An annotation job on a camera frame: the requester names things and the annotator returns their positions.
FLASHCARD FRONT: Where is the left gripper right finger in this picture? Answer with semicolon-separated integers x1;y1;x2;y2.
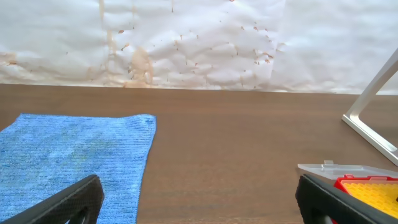
295;174;398;224

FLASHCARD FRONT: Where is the white and blue stand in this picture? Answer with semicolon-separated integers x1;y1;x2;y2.
341;48;398;167

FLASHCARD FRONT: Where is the red and yellow tip box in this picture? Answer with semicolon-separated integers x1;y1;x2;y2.
297;160;398;224

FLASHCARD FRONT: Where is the blue cloth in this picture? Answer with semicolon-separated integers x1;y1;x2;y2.
0;113;157;224

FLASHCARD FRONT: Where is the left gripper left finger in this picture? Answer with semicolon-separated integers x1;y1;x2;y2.
0;174;105;224

